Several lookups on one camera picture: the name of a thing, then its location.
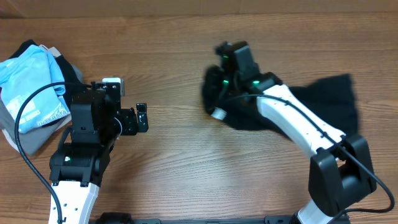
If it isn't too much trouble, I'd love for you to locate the grey folded shirt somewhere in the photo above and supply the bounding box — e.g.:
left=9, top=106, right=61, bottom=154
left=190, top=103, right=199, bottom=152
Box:
left=0, top=63, right=84, bottom=156

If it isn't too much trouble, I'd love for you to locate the black folded shirt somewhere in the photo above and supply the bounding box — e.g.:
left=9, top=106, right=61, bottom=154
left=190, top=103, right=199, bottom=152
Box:
left=9, top=39, right=85, bottom=107

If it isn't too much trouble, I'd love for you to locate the beige folded shirt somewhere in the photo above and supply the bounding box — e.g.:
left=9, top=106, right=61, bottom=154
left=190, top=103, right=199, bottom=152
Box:
left=1, top=45, right=71, bottom=154

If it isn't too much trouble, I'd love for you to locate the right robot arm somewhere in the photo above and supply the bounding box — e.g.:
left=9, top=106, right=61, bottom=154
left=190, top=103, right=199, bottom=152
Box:
left=202, top=41, right=377, bottom=223

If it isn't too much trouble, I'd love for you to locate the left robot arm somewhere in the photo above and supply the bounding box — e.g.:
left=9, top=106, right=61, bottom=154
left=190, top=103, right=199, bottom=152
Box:
left=49, top=78, right=149, bottom=223

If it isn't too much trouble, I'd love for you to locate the black t-shirt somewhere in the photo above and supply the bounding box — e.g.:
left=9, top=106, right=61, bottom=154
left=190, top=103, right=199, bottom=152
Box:
left=201, top=74, right=359, bottom=135

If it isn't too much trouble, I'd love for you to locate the light blue folded shirt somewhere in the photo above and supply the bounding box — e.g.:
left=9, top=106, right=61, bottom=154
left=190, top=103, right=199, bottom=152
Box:
left=1, top=45, right=70, bottom=134

